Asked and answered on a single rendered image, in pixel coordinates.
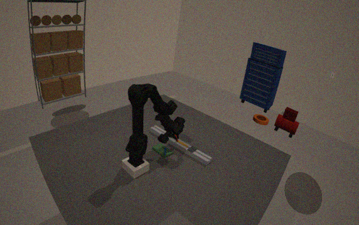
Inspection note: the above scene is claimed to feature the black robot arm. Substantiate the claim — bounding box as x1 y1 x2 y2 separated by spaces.
126 84 184 167

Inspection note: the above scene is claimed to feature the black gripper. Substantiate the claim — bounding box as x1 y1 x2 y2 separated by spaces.
158 117 185 143

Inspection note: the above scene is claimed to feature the aluminum slotted rail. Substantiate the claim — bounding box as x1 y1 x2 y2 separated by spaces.
151 125 212 165

